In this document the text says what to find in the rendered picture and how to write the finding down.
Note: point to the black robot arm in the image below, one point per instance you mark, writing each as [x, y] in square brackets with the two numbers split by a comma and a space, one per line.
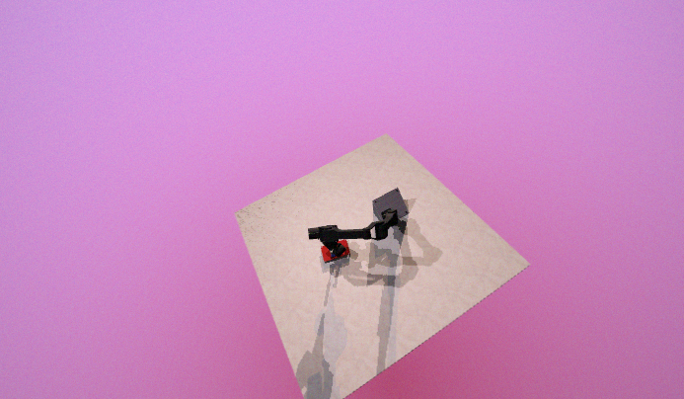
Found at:
[331, 233]

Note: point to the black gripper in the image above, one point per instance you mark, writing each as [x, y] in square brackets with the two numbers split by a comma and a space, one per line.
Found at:
[338, 250]

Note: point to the red circuit board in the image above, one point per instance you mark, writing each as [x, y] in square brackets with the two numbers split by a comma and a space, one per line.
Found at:
[329, 255]

